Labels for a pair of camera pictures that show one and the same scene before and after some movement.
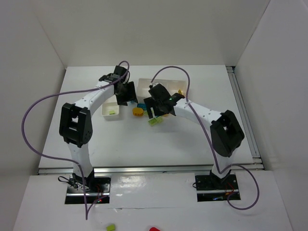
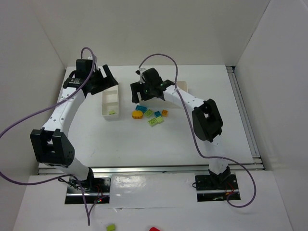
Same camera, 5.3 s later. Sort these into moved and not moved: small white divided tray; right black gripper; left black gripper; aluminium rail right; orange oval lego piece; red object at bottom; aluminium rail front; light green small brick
Moved: right black gripper; left black gripper; orange oval lego piece
Not moved: small white divided tray; red object at bottom; aluminium rail front; light green small brick; aluminium rail right
